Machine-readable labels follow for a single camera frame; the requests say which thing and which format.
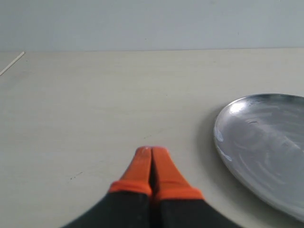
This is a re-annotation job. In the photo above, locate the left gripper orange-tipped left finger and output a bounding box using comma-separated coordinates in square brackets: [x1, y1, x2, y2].
[65, 146, 152, 228]

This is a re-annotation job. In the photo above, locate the left gripper orange-tipped right finger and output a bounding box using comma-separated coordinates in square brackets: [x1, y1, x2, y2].
[151, 147, 240, 228]

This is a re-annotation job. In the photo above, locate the round steel plate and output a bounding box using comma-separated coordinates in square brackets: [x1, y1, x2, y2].
[213, 94, 304, 221]

